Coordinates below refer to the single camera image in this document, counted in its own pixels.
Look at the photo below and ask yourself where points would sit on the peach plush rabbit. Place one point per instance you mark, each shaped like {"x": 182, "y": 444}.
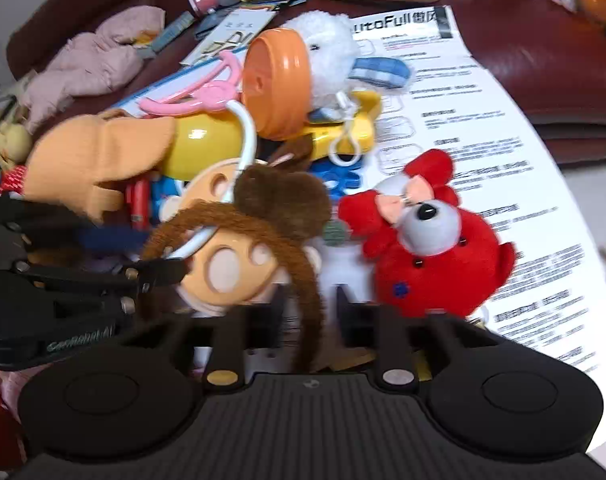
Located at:
{"x": 93, "y": 160}

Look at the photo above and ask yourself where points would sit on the white printed booklet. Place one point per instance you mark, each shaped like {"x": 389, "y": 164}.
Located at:
{"x": 230, "y": 35}

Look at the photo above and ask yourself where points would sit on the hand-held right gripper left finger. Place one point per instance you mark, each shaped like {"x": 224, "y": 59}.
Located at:
{"x": 275, "y": 320}

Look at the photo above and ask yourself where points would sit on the peach plastic face toy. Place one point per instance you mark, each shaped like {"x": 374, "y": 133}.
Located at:
{"x": 233, "y": 270}

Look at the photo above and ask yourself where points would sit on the brown fuzzy headband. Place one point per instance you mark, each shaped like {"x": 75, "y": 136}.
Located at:
{"x": 283, "y": 200}

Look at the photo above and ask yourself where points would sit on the white printed paper sheet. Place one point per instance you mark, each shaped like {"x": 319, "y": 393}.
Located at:
{"x": 508, "y": 170}

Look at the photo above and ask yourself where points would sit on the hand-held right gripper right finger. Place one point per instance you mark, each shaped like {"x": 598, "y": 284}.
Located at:
{"x": 344, "y": 320}

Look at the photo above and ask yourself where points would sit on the yellow duck plush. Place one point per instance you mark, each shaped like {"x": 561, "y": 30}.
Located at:
{"x": 10, "y": 142}

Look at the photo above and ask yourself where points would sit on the blue plastic piece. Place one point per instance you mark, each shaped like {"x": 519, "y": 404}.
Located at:
{"x": 340, "y": 177}

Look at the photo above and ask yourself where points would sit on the pink padded jacket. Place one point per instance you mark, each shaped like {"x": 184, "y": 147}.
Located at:
{"x": 93, "y": 65}

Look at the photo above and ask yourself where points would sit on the yellow plastic toy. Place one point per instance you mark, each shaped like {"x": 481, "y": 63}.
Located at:
{"x": 203, "y": 140}

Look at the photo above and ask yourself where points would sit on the yellow plastic tray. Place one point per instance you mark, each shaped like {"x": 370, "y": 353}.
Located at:
{"x": 355, "y": 125}

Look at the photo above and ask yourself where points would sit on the dark red leather sofa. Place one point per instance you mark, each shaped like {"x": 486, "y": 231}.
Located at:
{"x": 543, "y": 65}

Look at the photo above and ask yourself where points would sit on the white fluffy plush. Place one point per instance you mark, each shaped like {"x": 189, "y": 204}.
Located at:
{"x": 328, "y": 55}

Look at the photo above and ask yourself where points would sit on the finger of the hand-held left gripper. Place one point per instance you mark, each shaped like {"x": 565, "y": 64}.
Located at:
{"x": 153, "y": 272}
{"x": 113, "y": 241}

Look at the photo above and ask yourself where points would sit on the red plush bear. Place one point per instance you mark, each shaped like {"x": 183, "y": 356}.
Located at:
{"x": 433, "y": 270}

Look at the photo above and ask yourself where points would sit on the red plastic toy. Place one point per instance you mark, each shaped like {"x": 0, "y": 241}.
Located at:
{"x": 139, "y": 200}

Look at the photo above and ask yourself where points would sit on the orange plastic lid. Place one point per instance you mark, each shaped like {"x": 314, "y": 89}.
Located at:
{"x": 278, "y": 80}

